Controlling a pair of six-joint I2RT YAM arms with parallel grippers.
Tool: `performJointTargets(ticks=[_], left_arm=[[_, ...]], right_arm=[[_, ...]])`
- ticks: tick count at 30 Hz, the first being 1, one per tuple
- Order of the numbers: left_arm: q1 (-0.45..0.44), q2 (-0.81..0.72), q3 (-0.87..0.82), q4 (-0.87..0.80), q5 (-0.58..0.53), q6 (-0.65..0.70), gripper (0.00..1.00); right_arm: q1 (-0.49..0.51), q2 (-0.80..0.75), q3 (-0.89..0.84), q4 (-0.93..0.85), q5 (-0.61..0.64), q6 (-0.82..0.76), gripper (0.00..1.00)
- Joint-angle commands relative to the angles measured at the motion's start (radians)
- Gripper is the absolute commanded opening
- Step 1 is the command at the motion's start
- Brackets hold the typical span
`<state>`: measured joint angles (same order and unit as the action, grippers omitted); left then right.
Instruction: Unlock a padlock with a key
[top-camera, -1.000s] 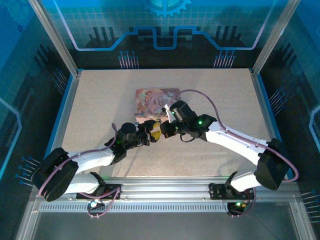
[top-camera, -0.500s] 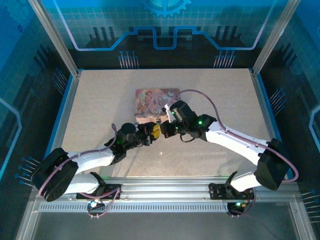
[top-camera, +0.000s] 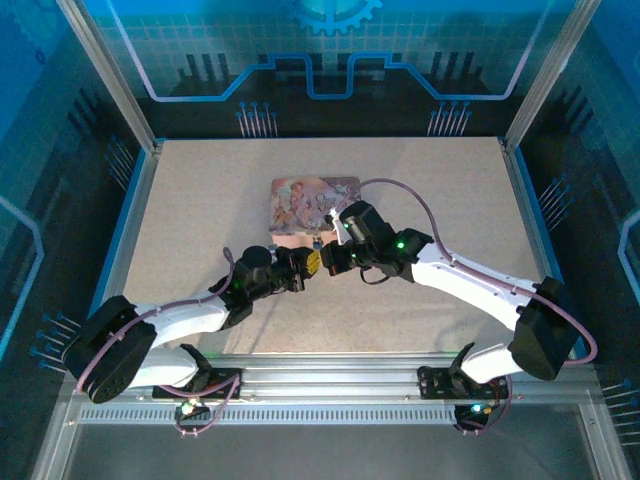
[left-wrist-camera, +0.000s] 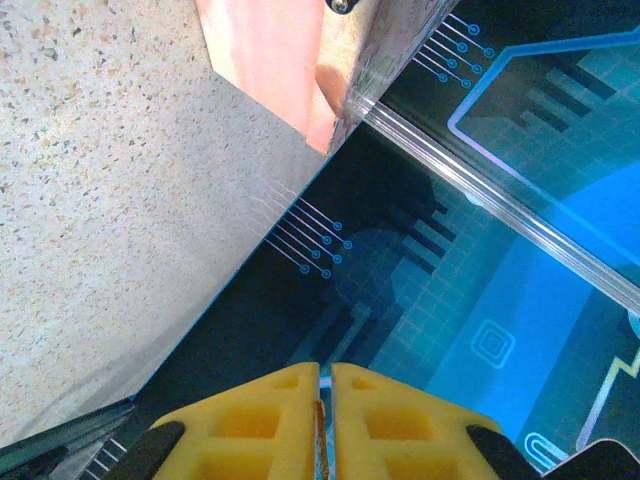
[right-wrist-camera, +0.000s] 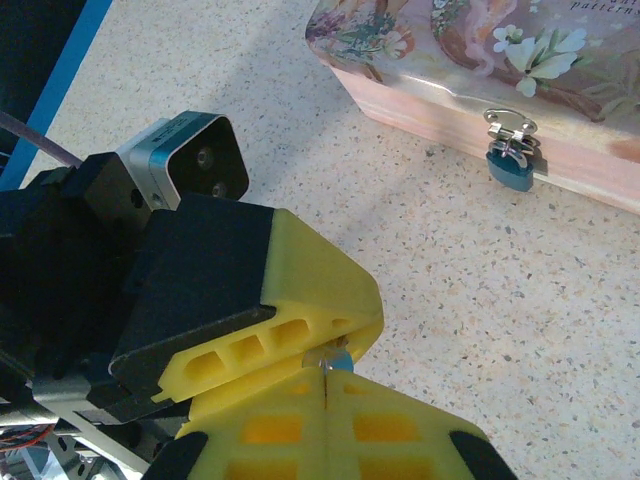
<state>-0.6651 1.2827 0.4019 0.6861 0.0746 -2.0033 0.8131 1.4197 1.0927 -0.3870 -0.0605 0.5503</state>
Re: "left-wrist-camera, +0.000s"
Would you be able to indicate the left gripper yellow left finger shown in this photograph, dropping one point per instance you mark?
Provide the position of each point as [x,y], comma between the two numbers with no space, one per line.
[240,440]

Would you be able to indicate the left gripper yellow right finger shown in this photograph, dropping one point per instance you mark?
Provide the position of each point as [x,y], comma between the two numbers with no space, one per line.
[410,440]

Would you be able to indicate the aluminium frame corner post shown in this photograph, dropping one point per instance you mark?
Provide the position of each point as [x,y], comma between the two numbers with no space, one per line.
[500,195]

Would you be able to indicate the aluminium table side rail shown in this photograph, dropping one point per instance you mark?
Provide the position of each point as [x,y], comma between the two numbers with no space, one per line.
[260,55]

